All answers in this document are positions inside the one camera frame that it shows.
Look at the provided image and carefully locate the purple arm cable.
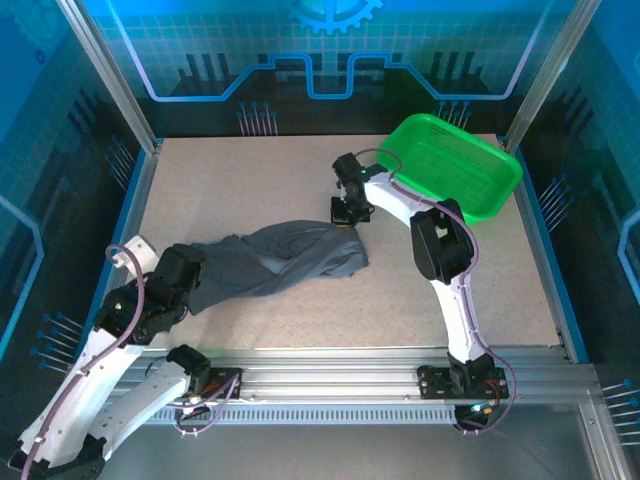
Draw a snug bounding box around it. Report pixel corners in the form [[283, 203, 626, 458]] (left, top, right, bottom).
[[19, 243, 241, 480], [349, 147, 519, 436]]

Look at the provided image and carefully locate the slotted grey cable duct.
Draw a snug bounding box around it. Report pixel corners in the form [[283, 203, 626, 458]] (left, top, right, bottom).
[[144, 404, 459, 426]]

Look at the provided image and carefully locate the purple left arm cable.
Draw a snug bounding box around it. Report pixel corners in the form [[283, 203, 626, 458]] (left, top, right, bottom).
[[19, 243, 241, 480]]

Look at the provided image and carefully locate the grey metal shelf plate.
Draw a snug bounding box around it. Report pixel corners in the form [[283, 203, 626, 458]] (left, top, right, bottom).
[[99, 399, 631, 480]]

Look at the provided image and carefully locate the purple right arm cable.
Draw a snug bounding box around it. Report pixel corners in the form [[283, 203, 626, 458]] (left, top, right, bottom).
[[349, 147, 519, 436]]

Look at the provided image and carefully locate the grey t-shirt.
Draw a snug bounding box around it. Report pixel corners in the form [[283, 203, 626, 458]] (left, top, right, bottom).
[[187, 219, 370, 316]]

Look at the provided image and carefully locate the aluminium frame rail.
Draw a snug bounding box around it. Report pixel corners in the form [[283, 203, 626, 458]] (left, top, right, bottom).
[[107, 347, 599, 404]]

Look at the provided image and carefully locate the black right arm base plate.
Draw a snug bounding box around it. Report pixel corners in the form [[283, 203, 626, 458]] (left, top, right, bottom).
[[417, 364, 510, 401]]

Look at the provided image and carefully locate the green plastic basket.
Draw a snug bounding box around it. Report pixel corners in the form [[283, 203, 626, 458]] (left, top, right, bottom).
[[377, 113, 524, 226]]

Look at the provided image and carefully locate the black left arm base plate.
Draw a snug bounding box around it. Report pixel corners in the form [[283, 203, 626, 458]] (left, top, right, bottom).
[[192, 367, 244, 401]]

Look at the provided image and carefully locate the aluminium corner post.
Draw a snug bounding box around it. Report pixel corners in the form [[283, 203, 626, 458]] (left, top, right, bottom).
[[57, 0, 164, 151], [504, 0, 601, 151]]

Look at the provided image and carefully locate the aluminium side rail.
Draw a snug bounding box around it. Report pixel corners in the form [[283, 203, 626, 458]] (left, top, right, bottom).
[[82, 138, 164, 364], [499, 135, 591, 364]]

